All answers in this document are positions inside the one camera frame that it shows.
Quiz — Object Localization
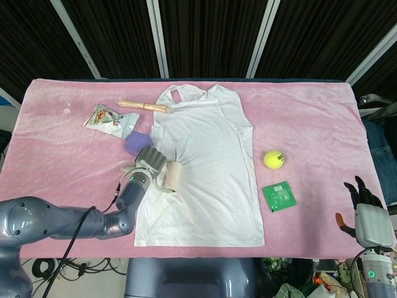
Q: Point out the right black grey robot hand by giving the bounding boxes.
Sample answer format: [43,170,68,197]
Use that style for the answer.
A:
[334,176,393,248]

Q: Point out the left black grey robot hand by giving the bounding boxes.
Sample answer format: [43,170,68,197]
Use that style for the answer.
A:
[133,145,167,184]

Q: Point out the purple foam cube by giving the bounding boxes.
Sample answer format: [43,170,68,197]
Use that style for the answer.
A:
[123,130,154,158]

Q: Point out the bundle of wooden sticks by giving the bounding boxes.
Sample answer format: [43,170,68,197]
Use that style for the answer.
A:
[116,98,173,114]

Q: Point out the white printed snack bag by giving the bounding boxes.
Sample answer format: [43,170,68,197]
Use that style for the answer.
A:
[82,104,140,137]

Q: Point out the white tank top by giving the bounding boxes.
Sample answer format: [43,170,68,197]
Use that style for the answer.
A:
[133,83,265,248]

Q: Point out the blue jeans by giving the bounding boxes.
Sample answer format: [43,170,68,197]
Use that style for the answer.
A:
[362,119,397,205]

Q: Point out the pile of floor clutter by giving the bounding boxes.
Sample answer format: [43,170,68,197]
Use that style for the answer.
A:
[263,257,367,298]

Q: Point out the pink fleece table cloth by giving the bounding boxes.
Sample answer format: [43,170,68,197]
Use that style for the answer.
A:
[0,78,396,260]

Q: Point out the green foil sachet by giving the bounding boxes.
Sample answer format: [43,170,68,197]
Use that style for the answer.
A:
[261,179,298,214]

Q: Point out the black chair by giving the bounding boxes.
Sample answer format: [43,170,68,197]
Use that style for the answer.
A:
[359,93,397,122]

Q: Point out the yellow tennis ball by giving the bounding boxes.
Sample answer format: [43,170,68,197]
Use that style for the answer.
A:
[264,150,285,170]

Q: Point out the blue-grey robot torso base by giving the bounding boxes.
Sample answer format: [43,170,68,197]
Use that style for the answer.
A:
[123,257,264,298]

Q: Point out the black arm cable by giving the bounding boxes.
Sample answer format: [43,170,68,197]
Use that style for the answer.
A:
[43,183,125,298]

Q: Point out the white frame post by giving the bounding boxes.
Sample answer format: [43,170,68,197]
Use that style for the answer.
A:
[145,0,170,78]
[349,23,397,86]
[248,0,282,78]
[49,0,102,78]

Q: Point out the black floor cables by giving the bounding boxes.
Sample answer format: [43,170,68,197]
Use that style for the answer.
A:
[30,257,128,283]

